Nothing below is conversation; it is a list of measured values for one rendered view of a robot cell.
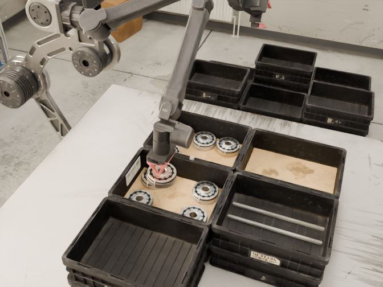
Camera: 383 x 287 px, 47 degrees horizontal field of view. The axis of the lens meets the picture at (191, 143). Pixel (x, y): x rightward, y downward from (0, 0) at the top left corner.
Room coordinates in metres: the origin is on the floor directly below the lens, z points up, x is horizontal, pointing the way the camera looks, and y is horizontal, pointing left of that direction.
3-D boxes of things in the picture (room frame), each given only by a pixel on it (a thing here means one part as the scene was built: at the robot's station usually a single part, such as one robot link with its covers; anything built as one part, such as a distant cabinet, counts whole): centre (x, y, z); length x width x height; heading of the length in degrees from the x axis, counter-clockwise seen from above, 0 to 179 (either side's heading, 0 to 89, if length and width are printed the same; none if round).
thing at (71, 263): (0.91, 0.17, 0.92); 0.40 x 0.30 x 0.02; 71
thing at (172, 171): (1.13, 0.10, 1.04); 0.10 x 0.10 x 0.01
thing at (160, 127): (1.12, 0.09, 1.22); 0.07 x 0.06 x 0.07; 69
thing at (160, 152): (1.12, 0.10, 1.16); 0.10 x 0.07 x 0.07; 159
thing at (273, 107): (2.44, -0.53, 0.31); 0.40 x 0.30 x 0.34; 72
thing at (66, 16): (1.48, 0.43, 1.45); 0.09 x 0.08 x 0.12; 162
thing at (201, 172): (1.19, 0.07, 0.87); 0.40 x 0.30 x 0.11; 71
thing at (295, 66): (2.81, -0.65, 0.37); 0.40 x 0.30 x 0.45; 72
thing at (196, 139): (1.54, -0.06, 0.86); 0.10 x 0.10 x 0.01
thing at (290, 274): (1.06, -0.31, 0.76); 0.40 x 0.30 x 0.12; 71
